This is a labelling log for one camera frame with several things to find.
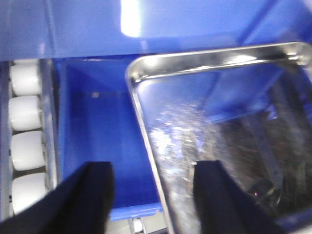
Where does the blue bin lower centre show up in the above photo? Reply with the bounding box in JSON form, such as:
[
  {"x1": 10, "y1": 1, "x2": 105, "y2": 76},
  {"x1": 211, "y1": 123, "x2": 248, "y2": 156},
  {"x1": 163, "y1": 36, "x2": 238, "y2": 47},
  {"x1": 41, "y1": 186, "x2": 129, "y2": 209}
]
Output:
[{"x1": 54, "y1": 56, "x2": 162, "y2": 221}]

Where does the silver metal tray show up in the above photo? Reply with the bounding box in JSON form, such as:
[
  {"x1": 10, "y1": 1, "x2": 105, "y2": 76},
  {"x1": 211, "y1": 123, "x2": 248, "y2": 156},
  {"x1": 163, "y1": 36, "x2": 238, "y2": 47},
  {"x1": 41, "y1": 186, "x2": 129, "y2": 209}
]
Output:
[{"x1": 126, "y1": 42, "x2": 312, "y2": 234}]

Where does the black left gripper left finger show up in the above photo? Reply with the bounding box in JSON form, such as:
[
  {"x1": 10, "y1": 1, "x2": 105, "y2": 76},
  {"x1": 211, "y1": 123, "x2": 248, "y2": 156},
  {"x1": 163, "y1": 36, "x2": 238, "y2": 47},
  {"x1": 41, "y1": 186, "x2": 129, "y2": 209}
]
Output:
[{"x1": 0, "y1": 162, "x2": 115, "y2": 234}]

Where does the blue bin upper left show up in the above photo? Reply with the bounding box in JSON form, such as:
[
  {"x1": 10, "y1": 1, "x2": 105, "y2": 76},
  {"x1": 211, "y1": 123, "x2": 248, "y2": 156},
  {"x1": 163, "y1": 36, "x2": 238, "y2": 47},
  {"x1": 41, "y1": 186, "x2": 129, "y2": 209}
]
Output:
[{"x1": 0, "y1": 0, "x2": 312, "y2": 61}]

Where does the blue bin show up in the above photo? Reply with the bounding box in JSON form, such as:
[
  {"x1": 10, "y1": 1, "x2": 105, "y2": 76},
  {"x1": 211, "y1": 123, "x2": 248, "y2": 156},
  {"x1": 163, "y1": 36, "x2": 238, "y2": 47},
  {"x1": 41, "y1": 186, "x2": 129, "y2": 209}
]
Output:
[
  {"x1": 0, "y1": 0, "x2": 312, "y2": 61},
  {"x1": 54, "y1": 56, "x2": 162, "y2": 221}
]

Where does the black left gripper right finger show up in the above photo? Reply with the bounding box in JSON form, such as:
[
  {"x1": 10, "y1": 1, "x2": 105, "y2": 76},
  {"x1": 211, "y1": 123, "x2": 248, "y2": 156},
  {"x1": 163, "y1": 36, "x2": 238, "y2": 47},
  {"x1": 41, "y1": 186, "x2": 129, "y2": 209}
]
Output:
[{"x1": 193, "y1": 160, "x2": 285, "y2": 234}]

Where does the white roller track left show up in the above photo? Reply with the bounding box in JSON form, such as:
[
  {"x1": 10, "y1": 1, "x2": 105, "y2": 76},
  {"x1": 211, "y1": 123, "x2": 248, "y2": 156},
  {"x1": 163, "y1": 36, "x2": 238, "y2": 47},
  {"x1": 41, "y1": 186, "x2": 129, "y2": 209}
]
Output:
[{"x1": 0, "y1": 59, "x2": 61, "y2": 220}]

